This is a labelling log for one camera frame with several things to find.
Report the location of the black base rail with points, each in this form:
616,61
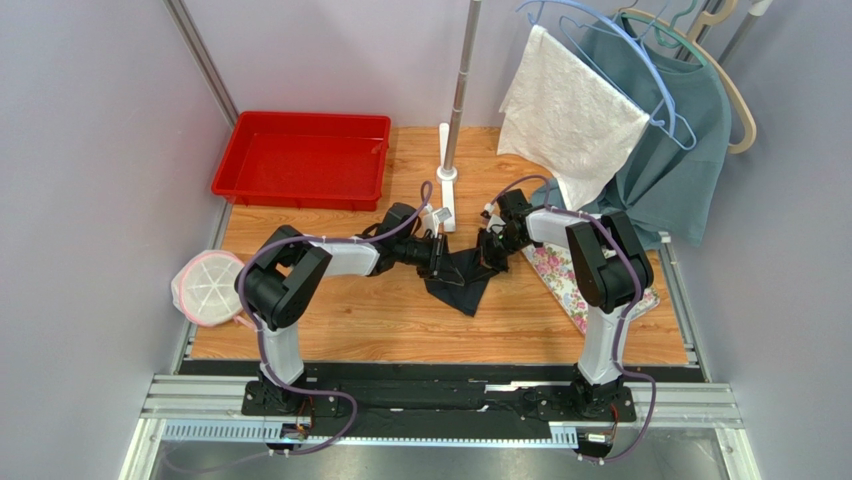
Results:
431,401

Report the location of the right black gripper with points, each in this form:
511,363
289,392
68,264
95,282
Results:
492,247

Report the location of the floral tray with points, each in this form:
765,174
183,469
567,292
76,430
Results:
555,269

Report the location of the white mesh laundry bag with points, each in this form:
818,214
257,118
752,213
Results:
203,291

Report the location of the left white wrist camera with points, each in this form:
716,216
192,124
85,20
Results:
439,218

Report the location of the white towel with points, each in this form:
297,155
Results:
562,115

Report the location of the red plastic bin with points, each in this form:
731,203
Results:
305,161

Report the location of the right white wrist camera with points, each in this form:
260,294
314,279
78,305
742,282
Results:
491,217

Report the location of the blue wire hanger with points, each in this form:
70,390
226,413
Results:
615,48

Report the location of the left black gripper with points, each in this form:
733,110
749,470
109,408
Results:
439,247

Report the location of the beige wooden hanger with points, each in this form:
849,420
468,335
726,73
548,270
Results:
714,13

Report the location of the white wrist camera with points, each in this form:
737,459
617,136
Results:
491,217
439,218

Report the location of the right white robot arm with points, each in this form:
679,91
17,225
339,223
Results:
611,270

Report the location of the black paper napkin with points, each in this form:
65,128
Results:
466,296

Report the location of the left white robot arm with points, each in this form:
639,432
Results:
277,284

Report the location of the teal shirt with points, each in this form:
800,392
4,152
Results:
662,188

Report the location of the teal hanger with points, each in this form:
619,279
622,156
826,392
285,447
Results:
667,36

